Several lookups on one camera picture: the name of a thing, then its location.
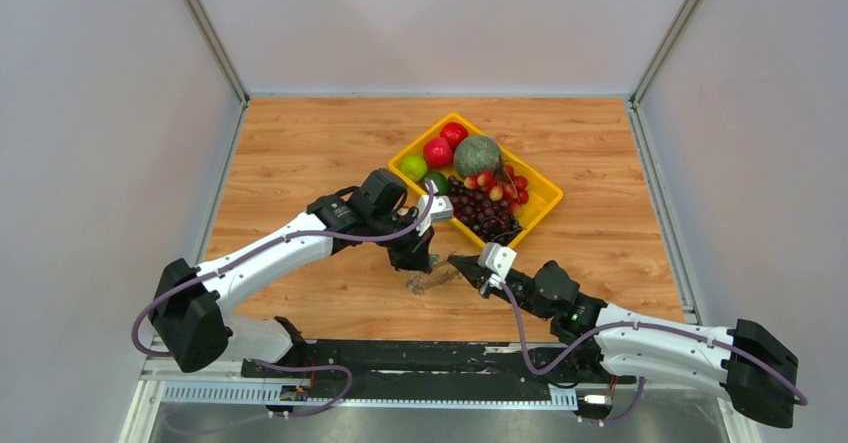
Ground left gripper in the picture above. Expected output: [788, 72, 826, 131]
[367, 209, 436, 275]

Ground keyring chain with green tag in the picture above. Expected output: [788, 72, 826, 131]
[405, 254, 465, 296]

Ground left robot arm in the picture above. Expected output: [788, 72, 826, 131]
[131, 168, 453, 377]

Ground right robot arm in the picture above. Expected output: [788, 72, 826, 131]
[447, 247, 808, 429]

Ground purple grape bunch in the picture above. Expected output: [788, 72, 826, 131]
[448, 176, 524, 246]

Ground yellow plastic tray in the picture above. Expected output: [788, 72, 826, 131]
[389, 113, 564, 248]

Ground dark green lime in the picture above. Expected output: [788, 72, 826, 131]
[422, 171, 450, 196]

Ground light green apple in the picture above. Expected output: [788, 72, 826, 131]
[398, 154, 429, 182]

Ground red apple near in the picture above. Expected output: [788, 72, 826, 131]
[422, 137, 454, 169]

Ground red apple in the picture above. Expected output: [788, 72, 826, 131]
[439, 122, 469, 151]
[422, 137, 454, 169]

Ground green netted melon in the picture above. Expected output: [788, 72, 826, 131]
[453, 135, 503, 178]

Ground red apple far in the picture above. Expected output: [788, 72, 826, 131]
[439, 122, 469, 151]

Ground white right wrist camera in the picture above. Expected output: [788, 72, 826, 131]
[479, 242, 517, 276]

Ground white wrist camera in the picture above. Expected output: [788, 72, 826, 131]
[479, 242, 517, 276]
[416, 179, 454, 236]

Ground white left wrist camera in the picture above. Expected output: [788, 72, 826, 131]
[416, 179, 454, 236]

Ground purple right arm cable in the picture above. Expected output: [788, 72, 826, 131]
[500, 283, 810, 407]

